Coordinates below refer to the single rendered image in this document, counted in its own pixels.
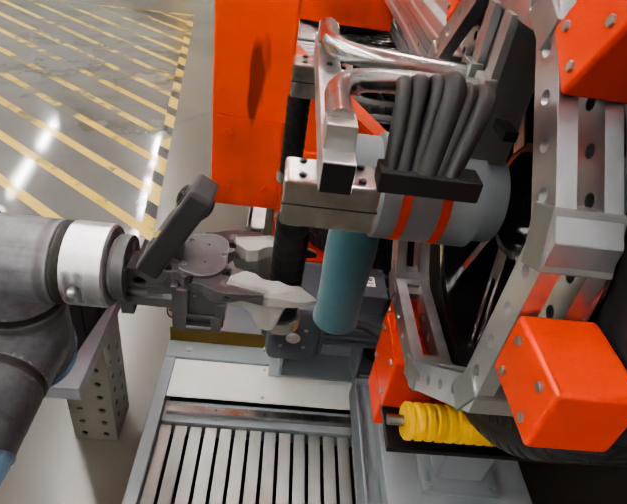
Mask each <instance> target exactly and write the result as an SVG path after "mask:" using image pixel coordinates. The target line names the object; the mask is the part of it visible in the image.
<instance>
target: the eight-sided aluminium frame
mask: <svg viewBox="0 0 627 504"><path fill-rule="evenodd" d="M497 1H499V2H500V3H501V6H500V7H501V8H503V9H504V10H511V11H513V12H514V13H516V14H517V15H518V18H517V19H518V20H519V21H521V22H522V23H523V24H525V25H526V26H528V27H529V28H530V29H532V30H533V31H534V34H535V38H536V61H535V96H534V131H533V165H532V200H531V221H530V225H529V229H528V234H527V238H526V242H525V245H524V247H523V249H522V251H521V254H520V256H519V258H518V260H517V262H516V264H515V266H514V268H513V271H512V273H511V275H510V277H509V279H508V281H507V283H506V285H505V288H504V290H503V292H502V294H501V296H500V298H499V300H498V302H497V305H496V307H495V309H494V311H493V313H492V315H491V317H490V319H489V321H488V324H487V326H486V328H485V330H484V332H483V334H482V336H481V338H480V341H479V343H478V345H477V347H476V349H475V351H474V353H473V355H472V358H471V360H470V362H469V364H468V366H467V367H462V366H457V365H454V364H453V363H452V362H451V358H450V355H449V351H448V348H447V344H446V341H445V338H444V334H443V331H442V327H441V324H440V320H439V317H438V313H437V310H436V306H435V303H434V299H433V296H432V293H431V289H430V278H429V262H430V244H427V243H420V242H415V246H414V262H413V267H411V266H406V264H407V249H408V241H402V240H393V246H392V261H391V270H390V272H389V293H390V300H392V299H393V307H394V314H395V319H396V324H397V330H398V335H399V340H400V345H401V350H402V356H403V361H404V366H405V367H404V372H403V373H404V375H405V377H406V379H407V382H408V387H409V388H411V390H412V391H417V392H421V393H423V394H426V395H428V396H430V397H433V398H435V399H437V400H440V401H442V402H444V403H447V404H449V405H451V406H454V407H455V410H457V411H465V412H468V413H475V414H488V415H501V416H513V414H512V411H511V409H510V406H509V403H508V401H507V398H506V395H505V393H504V390H503V387H502V385H501V382H500V379H499V377H498V374H497V371H496V369H495V363H496V361H497V359H498V357H499V355H500V353H501V351H502V349H503V347H504V346H505V344H506V342H507V340H508V338H509V336H510V334H511V332H512V330H513V328H514V326H515V324H516V322H517V320H518V319H519V318H520V317H521V316H532V317H542V318H552V319H563V320H573V321H581V320H582V318H583V317H584V315H585V314H586V312H587V310H588V309H589V307H590V306H591V304H592V302H593V301H594V299H595V297H596V296H597V294H598V293H599V291H600V289H601V288H602V286H603V285H604V283H605V281H606V280H612V278H613V275H614V271H615V268H616V264H617V262H618V260H619V259H620V257H621V256H622V254H623V252H624V235H625V231H626V228H627V215H624V103H621V102H613V101H606V100H599V99H591V98H584V97H577V96H570V95H565V94H562V91H561V86H560V76H559V65H558V52H557V41H556V28H557V27H558V25H559V24H560V22H561V21H562V20H563V18H564V17H565V16H566V15H567V13H568V12H569V11H570V9H571V8H572V7H573V6H574V4H575V3H576V2H577V0H497ZM488 4H489V0H461V1H460V2H459V4H458V6H457V7H456V9H455V10H454V12H453V14H452V15H451V17H450V18H449V20H448V22H447V23H446V25H445V27H444V28H443V30H442V31H441V33H440V35H439V36H438V38H437V40H436V41H435V40H434V41H433V42H432V45H431V48H430V50H429V53H428V56H427V57H432V58H438V59H445V60H451V61H458V62H463V58H464V56H465V55H468V56H472V55H473V52H474V49H475V45H476V42H477V39H478V36H479V33H480V29H481V26H482V23H483V20H484V17H485V13H486V10H487V9H486V8H487V6H488ZM485 9H486V10H485ZM484 10H485V12H484ZM483 12H484V13H483ZM482 13H483V14H482ZM481 15H482V16H481ZM480 16H481V17H480ZM479 17H480V18H479ZM478 19H479V20H478ZM477 20H478V21H477ZM476 22H477V23H476ZM475 23H476V24H475ZM474 24H475V25H474ZM473 26H474V27H473ZM472 27H473V28H472ZM471 29H472V30H471ZM470 30H471V31H470ZM469 31H470V32H469ZM468 33H469V34H468ZM467 34H468V35H467ZM466 36H467V37H466ZM465 37H466V38H465ZM464 38H465V39H464ZM463 40H464V41H463ZM462 41H463V42H462ZM461 43H462V44H461ZM410 299H413V300H416V303H417V309H418V316H419V322H420V327H421V332H422V336H423V340H424V344H425V348H426V352H427V355H423V351H422V347H421V343H420V338H419V334H418V330H417V326H416V321H415V317H414V313H413V309H412V304H411V300H410Z"/></svg>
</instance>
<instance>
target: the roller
mask: <svg viewBox="0 0 627 504"><path fill-rule="evenodd" d="M386 423H387V425H395V426H399V432H400V435H401V437H402V438H403V440H408V441H411V440H412V439H413V440H414V441H422V440H423V441H424V442H432V441H434V442H435V443H442V442H444V443H448V444H452V443H454V444H463V443H464V444H465V445H473V444H474V445H476V446H483V445H484V446H489V447H493V446H495V445H493V444H492V443H490V442H489V441H488V440H487V439H485V438H484V437H483V436H482V435H481V434H480V433H479V432H478V431H477V430H476V429H475V428H474V426H473V425H472V424H471V423H470V422H469V420H468V419H467V418H466V416H465V415H464V413H463V412H462V411H457V410H455V407H454V406H451V405H447V404H445V405H442V404H434V405H433V404H432V403H424V404H422V403H421V402H414V403H412V402H409V401H404V402H403V404H402V405H401V407H400V410H399V414H389V413H388V414H387V415H386ZM495 447H496V446H495Z"/></svg>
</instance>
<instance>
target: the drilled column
mask: <svg viewBox="0 0 627 504"><path fill-rule="evenodd" d="M67 404H68V408H69V412H70V416H71V420H72V424H73V429H74V433H75V437H76V438H90V439H104V440H118V438H119V435H120V432H121V429H122V426H123V423H124V420H125V417H126V414H127V411H128V408H129V400H128V392H127V384H126V376H125V368H124V360H123V352H122V344H121V336H120V328H119V320H118V315H117V318H116V320H115V322H114V325H113V327H112V329H111V332H110V334H109V336H108V339H107V341H106V343H105V346H104V348H103V350H102V353H101V355H100V357H99V360H98V362H97V364H96V367H95V369H94V371H93V374H92V376H91V378H90V381H89V383H88V385H87V388H86V390H85V393H84V395H83V397H82V399H81V400H72V399H67ZM84 420H85V421H84ZM83 431H87V432H88V433H84V432H83ZM104 432H107V433H109V434H104Z"/></svg>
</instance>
